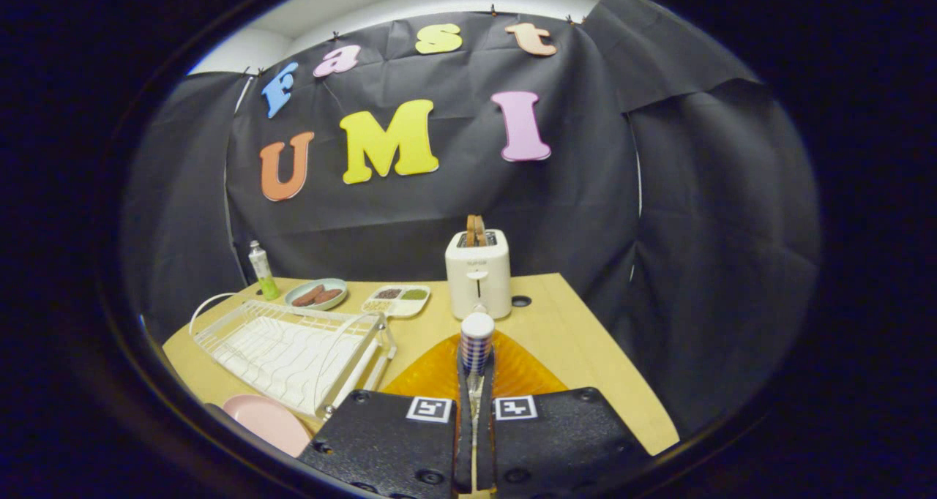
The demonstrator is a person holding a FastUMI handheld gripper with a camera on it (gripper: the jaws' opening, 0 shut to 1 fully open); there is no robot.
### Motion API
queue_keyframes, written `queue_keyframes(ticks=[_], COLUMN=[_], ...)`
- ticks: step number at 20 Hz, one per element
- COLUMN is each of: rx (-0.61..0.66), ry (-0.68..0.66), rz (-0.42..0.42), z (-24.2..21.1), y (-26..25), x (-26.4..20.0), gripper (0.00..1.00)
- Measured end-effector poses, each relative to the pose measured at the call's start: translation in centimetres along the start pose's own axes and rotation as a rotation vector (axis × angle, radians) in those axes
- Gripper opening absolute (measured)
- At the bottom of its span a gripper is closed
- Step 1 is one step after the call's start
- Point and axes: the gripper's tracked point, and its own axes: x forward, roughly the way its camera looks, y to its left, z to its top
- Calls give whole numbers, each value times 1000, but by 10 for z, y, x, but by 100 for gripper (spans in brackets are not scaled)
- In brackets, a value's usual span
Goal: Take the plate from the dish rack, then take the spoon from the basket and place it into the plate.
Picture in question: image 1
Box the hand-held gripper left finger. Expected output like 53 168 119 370
299 331 475 499

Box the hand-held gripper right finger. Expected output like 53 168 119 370
476 331 654 499

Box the pink plate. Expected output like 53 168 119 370
222 394 314 458

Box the blue checkered handle spoon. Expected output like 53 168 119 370
460 312 496 496

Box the white wire dish rack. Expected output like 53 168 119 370
189 292 398 421

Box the pale green oval plate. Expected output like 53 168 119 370
284 277 349 312

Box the white divided tray with beans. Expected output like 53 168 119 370
362 285 432 318

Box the white toaster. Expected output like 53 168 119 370
445 228 512 320

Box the clear bottle with green liquid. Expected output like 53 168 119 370
247 240 281 301

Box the black backdrop cloth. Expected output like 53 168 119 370
121 0 821 441

